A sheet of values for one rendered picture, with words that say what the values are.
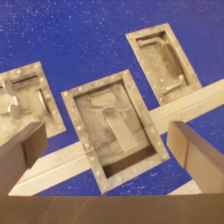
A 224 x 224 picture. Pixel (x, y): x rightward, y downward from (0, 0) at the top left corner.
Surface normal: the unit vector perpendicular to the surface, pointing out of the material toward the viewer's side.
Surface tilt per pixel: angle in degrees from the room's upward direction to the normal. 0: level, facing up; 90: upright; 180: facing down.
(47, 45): 90
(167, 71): 90
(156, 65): 90
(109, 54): 90
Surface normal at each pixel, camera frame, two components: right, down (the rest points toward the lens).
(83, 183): 0.16, -0.21
